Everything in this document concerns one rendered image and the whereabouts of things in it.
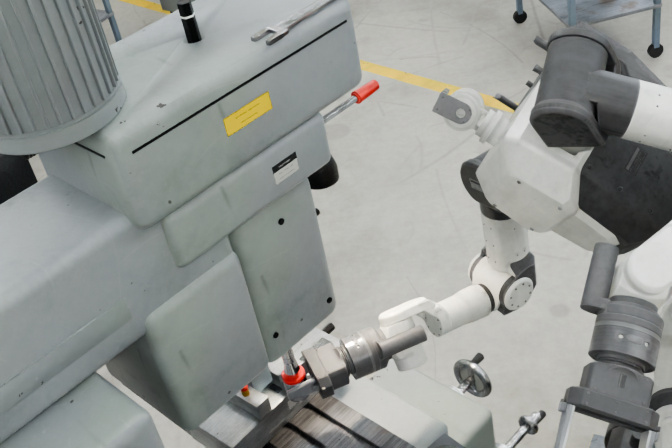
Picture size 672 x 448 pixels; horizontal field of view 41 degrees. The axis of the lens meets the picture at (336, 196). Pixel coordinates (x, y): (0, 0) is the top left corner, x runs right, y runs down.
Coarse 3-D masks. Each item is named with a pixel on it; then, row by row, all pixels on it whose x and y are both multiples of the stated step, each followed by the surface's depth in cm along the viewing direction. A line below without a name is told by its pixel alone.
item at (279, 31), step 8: (320, 0) 138; (328, 0) 138; (304, 8) 137; (312, 8) 136; (320, 8) 137; (296, 16) 135; (304, 16) 135; (280, 24) 134; (288, 24) 133; (296, 24) 134; (264, 32) 133; (272, 32) 133; (280, 32) 131; (288, 32) 132; (256, 40) 132; (272, 40) 130
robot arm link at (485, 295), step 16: (480, 272) 194; (496, 272) 191; (464, 288) 193; (480, 288) 191; (496, 288) 190; (448, 304) 188; (464, 304) 188; (480, 304) 189; (496, 304) 191; (464, 320) 188
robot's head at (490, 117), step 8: (464, 88) 161; (472, 96) 158; (480, 96) 161; (480, 104) 158; (480, 112) 156; (488, 112) 156; (496, 112) 159; (488, 120) 155; (472, 128) 157; (480, 128) 156; (488, 128) 155; (480, 136) 157
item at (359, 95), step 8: (360, 88) 153; (368, 88) 153; (376, 88) 154; (352, 96) 152; (360, 96) 152; (368, 96) 153; (344, 104) 150; (352, 104) 152; (328, 112) 149; (336, 112) 149; (328, 120) 148
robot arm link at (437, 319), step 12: (420, 300) 185; (384, 312) 186; (396, 312) 182; (408, 312) 183; (420, 312) 187; (432, 312) 185; (444, 312) 186; (384, 324) 183; (432, 324) 189; (444, 324) 186
